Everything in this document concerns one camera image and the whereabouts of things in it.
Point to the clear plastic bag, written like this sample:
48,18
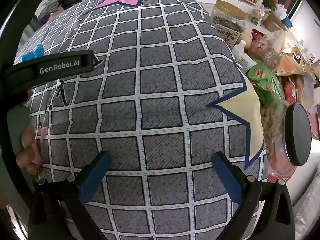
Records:
275,40

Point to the grey checked star bedsheet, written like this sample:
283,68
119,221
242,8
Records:
150,105

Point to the white quilted cloth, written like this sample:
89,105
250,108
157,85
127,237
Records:
307,212

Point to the green snack bag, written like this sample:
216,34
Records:
267,82

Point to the brown cardboard box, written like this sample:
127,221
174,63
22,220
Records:
273,22

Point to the white squeeze bottle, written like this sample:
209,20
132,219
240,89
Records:
243,58

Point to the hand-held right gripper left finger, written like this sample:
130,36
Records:
96,177

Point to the seed jar with yellow lid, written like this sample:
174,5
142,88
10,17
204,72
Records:
228,22

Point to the glass jar with black lid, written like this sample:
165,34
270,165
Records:
297,135

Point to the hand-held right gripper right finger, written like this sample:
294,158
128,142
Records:
228,180

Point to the round nut can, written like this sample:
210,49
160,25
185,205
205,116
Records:
268,56

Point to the white paper bag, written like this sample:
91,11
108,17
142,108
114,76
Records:
47,0

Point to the orange snack bag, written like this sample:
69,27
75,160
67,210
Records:
292,62

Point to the person's left hand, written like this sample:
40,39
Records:
26,152

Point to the red snack bag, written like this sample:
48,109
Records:
291,90

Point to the bright blue fluffy cloth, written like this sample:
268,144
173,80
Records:
35,52

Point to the white plastic bag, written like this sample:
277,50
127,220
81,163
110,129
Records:
257,15

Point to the pink cloth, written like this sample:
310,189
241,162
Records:
37,155

